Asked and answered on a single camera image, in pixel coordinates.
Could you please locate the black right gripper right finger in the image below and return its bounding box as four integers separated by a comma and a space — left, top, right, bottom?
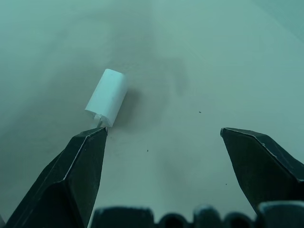
220, 127, 304, 214

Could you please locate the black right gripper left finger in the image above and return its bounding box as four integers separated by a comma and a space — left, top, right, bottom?
4, 126, 108, 228

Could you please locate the small white plastic cylinder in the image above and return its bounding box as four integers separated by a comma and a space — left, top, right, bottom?
85, 68, 130, 129

